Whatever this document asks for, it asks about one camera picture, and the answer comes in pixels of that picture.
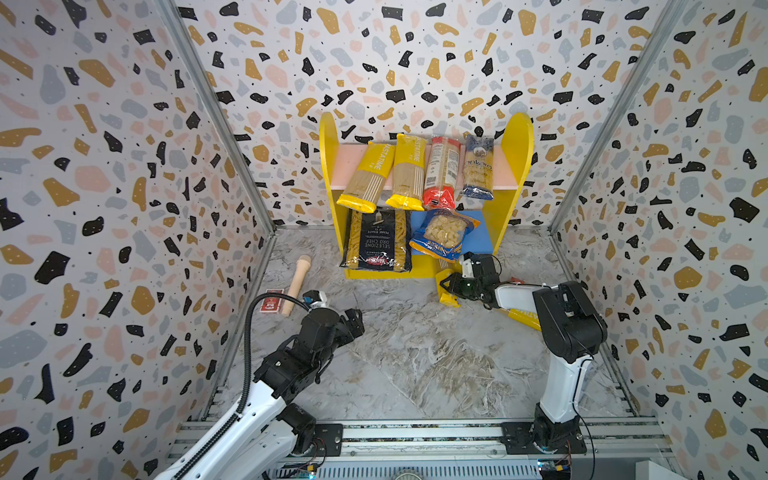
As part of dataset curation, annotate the wooden rolling pin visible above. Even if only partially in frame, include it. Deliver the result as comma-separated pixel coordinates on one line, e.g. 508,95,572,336
281,255,312,317

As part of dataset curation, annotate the black corrugated cable hose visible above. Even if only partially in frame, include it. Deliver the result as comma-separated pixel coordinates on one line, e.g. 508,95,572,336
170,292,313,480

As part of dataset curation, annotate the red clear spaghetti pack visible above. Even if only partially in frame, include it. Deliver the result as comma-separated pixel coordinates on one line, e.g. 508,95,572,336
422,137,461,210

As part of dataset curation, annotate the blue orange orecchiette bag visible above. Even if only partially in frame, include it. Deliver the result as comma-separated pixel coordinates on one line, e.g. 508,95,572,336
409,209,480,262

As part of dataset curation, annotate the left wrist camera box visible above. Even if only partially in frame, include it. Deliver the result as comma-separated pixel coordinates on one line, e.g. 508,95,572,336
302,290,328,309

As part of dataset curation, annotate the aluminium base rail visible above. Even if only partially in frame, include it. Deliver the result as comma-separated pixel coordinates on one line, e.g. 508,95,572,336
161,419,679,480

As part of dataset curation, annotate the blue yellow spaghetti pack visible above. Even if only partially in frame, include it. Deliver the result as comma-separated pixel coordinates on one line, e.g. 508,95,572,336
461,135,494,201

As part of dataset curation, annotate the pink upper shelf board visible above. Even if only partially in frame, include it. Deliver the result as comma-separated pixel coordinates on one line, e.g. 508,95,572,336
329,144,518,191

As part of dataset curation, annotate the dark penne pasta bag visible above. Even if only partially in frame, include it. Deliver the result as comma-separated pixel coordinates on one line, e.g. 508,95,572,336
340,208,412,273

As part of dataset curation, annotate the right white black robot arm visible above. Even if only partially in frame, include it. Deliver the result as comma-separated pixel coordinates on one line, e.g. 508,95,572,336
439,253,607,454

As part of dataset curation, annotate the red playing card box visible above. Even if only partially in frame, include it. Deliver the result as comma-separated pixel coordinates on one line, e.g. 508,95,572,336
259,296,283,314

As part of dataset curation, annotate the yellow shelf unit frame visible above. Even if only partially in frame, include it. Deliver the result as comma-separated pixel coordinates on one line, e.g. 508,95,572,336
319,113,534,280

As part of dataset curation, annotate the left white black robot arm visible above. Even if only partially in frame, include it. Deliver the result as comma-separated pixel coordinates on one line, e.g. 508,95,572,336
158,307,365,479

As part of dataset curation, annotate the yellow Pastatime spaghetti pack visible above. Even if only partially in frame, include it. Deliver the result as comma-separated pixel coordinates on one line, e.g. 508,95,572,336
337,142,395,214

